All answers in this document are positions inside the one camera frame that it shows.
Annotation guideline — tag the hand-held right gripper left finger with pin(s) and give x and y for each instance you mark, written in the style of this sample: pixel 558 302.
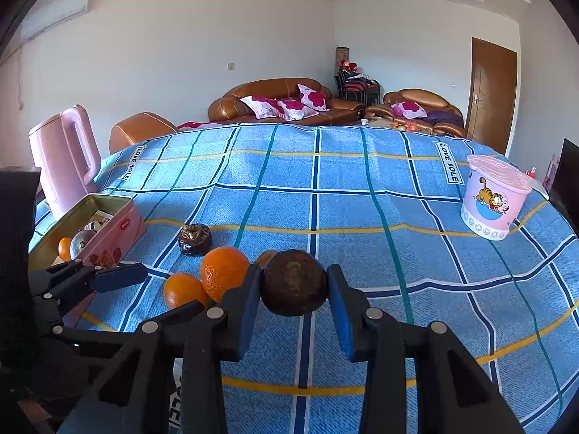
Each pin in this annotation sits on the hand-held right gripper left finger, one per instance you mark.
pixel 249 312

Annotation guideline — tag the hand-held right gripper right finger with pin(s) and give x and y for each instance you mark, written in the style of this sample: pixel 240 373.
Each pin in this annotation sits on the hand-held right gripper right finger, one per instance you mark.
pixel 340 312

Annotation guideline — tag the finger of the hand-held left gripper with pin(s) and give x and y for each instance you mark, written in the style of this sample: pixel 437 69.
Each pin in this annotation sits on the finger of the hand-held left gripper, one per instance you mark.
pixel 59 275
pixel 122 275

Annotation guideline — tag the small orange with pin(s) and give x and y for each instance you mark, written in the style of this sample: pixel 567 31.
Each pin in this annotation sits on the small orange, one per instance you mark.
pixel 266 257
pixel 65 248

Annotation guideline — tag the pink biscuit tin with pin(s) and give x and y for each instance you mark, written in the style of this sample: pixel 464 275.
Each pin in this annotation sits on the pink biscuit tin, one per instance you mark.
pixel 122 230

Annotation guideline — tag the dark round passion fruit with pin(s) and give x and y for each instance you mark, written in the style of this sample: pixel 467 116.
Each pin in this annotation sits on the dark round passion fruit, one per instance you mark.
pixel 294 288

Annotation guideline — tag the dark chocolate ball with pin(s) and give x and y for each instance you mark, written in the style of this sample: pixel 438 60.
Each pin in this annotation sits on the dark chocolate ball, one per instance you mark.
pixel 194 239

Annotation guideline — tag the printed paper leaflet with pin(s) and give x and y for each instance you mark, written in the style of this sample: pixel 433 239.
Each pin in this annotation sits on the printed paper leaflet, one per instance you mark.
pixel 104 214

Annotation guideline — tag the pink electric kettle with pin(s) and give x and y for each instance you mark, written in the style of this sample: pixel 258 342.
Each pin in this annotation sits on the pink electric kettle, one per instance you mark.
pixel 59 167

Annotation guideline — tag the blue plaid tablecloth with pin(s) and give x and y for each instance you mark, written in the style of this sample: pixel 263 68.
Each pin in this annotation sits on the blue plaid tablecloth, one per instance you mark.
pixel 343 190

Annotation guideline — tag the brown leather armchair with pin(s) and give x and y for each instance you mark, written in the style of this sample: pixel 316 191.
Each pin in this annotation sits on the brown leather armchair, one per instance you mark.
pixel 420 97
pixel 140 131

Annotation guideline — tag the pink floral cushion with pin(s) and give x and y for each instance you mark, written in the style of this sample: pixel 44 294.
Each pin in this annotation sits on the pink floral cushion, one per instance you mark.
pixel 199 125

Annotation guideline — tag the pink cartoon bucket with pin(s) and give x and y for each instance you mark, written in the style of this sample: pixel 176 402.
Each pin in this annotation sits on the pink cartoon bucket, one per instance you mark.
pixel 491 199

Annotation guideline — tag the coffee table with snacks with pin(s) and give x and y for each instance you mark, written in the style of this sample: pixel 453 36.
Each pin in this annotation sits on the coffee table with snacks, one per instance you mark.
pixel 398 124

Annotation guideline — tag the white red floral pillow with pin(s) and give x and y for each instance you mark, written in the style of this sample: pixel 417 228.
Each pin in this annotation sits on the white red floral pillow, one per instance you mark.
pixel 260 105
pixel 409 108
pixel 313 97
pixel 296 109

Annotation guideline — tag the purple blanket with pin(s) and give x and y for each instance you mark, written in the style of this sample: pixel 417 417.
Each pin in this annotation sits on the purple blanket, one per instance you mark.
pixel 442 116

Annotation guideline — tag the stack of dark chairs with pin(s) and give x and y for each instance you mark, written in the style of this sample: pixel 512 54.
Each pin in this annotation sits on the stack of dark chairs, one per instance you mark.
pixel 357 88

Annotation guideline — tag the white air conditioner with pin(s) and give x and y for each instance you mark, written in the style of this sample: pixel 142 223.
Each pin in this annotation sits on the white air conditioner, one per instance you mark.
pixel 54 13

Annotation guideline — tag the brown leather sofa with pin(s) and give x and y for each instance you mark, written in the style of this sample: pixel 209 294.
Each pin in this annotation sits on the brown leather sofa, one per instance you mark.
pixel 271 88

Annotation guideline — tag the red plush toy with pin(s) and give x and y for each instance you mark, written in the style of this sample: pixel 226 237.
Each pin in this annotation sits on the red plush toy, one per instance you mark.
pixel 350 65

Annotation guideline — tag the black television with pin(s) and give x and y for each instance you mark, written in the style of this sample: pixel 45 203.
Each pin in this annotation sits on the black television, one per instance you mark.
pixel 567 181

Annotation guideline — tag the brown wooden door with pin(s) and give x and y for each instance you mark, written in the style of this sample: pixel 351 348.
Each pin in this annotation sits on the brown wooden door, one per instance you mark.
pixel 491 95

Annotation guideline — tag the white wall pipe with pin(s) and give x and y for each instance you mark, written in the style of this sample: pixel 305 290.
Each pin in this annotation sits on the white wall pipe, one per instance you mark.
pixel 20 77

